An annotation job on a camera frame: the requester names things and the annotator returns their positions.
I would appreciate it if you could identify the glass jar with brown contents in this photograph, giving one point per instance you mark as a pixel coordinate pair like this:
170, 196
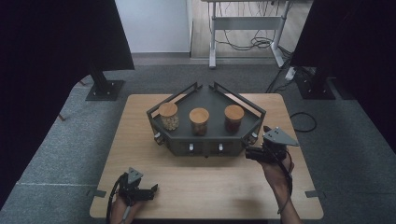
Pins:
199, 115

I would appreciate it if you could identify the glass jar with dark red contents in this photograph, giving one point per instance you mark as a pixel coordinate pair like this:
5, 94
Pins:
234, 112

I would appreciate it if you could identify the white power strip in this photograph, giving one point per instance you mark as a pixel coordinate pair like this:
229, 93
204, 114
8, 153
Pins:
290, 74

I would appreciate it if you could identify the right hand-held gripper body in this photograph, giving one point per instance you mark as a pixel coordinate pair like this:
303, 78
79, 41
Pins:
277, 144

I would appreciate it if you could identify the white desk frame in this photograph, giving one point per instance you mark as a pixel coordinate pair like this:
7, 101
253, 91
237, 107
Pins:
246, 23

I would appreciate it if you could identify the person's left hand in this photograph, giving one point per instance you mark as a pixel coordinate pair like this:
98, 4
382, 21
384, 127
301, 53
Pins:
123, 211

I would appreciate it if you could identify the black metal stand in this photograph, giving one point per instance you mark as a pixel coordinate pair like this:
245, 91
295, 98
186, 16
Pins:
104, 88
316, 88

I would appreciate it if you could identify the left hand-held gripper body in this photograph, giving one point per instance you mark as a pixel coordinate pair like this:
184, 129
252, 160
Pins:
132, 188

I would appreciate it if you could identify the grey tape strip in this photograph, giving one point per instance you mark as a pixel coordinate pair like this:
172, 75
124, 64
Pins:
97, 193
315, 194

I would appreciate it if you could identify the small brown floor strip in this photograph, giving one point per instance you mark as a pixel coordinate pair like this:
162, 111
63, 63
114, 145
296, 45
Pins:
83, 82
61, 117

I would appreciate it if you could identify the black corner shelf rack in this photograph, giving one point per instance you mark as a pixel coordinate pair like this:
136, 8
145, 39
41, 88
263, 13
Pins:
214, 130

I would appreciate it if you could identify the person's right hand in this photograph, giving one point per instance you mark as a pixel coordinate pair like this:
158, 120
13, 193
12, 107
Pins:
275, 175

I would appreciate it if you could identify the black curtain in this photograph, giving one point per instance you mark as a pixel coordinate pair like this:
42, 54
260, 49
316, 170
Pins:
46, 62
358, 37

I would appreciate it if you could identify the glass jar with pale contents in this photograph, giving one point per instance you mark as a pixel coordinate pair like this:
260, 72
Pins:
168, 110

